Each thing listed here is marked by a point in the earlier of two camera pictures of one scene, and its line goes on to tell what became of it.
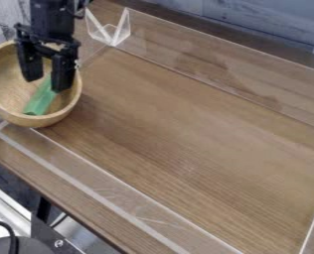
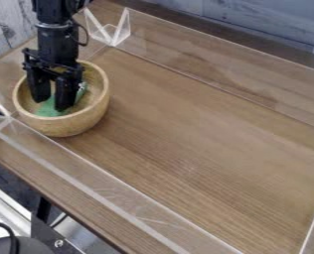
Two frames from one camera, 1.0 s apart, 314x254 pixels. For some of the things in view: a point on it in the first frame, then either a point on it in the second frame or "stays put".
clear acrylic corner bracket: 109,34 stays put
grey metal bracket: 45,233 stays put
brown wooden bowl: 10,89 → 84,113
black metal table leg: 44,209 stays put
